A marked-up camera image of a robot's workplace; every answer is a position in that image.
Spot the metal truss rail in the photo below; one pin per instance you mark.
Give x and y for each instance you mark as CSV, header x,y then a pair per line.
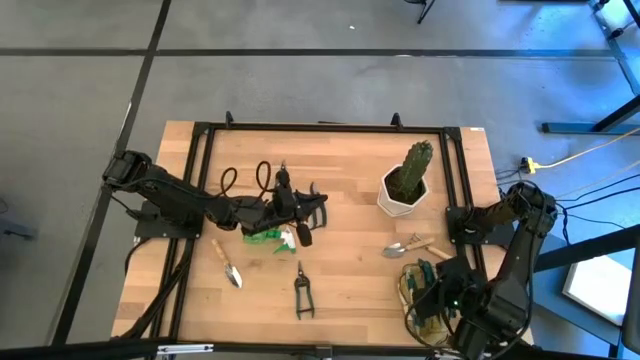
x,y
612,33

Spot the black rig crossbar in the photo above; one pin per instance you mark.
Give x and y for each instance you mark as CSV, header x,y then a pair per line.
x,y
100,348

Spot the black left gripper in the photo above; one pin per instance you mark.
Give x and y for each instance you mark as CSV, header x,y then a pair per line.
x,y
280,210

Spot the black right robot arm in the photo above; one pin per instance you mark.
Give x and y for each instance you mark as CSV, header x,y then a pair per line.
x,y
520,260

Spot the black metal table frame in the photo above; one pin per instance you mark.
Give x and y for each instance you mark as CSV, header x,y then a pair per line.
x,y
325,128

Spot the tan green gardening bag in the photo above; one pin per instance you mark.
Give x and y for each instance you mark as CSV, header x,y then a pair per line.
x,y
435,336

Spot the white hexagonal plant pot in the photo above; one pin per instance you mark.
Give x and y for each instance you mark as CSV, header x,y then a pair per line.
x,y
395,207

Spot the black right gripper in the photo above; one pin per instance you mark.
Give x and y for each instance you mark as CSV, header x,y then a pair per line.
x,y
455,290

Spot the green plastic spray bottle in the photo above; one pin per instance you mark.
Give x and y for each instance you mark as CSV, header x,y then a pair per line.
x,y
262,237

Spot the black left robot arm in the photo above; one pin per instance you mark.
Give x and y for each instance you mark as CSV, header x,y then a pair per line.
x,y
175,192

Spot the black stand leg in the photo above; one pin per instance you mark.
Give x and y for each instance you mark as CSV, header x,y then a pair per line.
x,y
426,12

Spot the white floor panel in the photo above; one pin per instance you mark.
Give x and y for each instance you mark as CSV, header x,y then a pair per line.
x,y
597,290

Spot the green cactus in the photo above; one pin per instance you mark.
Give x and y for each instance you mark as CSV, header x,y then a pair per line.
x,y
415,165

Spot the dark diagonal metal beam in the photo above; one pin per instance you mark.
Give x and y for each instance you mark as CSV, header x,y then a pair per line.
x,y
590,248

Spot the silver metal bracket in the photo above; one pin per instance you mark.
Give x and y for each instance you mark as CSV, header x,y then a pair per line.
x,y
185,349

